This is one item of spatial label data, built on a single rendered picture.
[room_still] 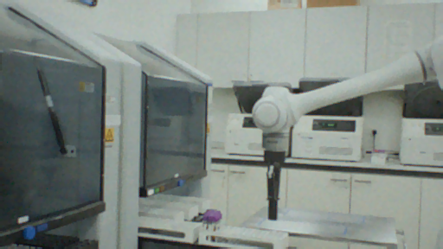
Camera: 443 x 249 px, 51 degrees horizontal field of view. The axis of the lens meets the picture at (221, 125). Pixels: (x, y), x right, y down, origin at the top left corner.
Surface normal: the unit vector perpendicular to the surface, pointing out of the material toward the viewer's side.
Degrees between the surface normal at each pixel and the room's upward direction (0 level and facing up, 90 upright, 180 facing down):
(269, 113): 93
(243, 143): 90
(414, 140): 90
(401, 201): 90
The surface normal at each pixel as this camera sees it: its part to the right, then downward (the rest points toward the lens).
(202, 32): -0.33, 0.02
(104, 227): 0.94, 0.04
